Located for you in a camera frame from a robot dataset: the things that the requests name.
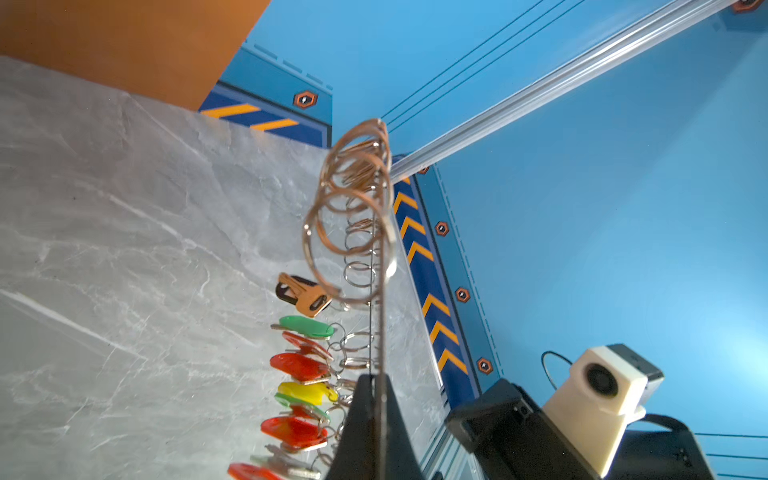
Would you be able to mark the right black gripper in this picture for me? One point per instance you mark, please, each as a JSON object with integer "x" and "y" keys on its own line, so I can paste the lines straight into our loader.
{"x": 511, "y": 437}

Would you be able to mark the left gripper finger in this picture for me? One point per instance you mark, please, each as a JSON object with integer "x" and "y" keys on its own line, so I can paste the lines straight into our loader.
{"x": 362, "y": 452}

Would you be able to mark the bunch of coloured key tags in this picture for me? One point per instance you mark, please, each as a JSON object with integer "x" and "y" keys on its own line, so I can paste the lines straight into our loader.
{"x": 303, "y": 437}

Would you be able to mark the yellow key tag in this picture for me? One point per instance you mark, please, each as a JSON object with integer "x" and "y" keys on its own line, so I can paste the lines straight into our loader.
{"x": 316, "y": 393}

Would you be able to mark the red key tag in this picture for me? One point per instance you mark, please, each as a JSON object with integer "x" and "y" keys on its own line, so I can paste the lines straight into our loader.
{"x": 301, "y": 368}

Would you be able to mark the green key tag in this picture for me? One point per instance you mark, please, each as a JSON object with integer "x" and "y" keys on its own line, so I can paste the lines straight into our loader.
{"x": 304, "y": 326}

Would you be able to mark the orange black key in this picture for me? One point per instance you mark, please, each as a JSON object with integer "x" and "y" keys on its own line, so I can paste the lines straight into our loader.
{"x": 305, "y": 295}

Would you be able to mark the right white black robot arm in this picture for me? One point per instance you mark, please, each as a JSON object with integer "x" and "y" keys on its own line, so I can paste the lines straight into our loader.
{"x": 672, "y": 453}

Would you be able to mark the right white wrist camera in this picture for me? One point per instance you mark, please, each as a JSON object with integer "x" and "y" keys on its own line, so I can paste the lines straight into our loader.
{"x": 606, "y": 390}

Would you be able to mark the right aluminium corner post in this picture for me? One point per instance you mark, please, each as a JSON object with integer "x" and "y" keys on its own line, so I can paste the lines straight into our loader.
{"x": 635, "y": 39}

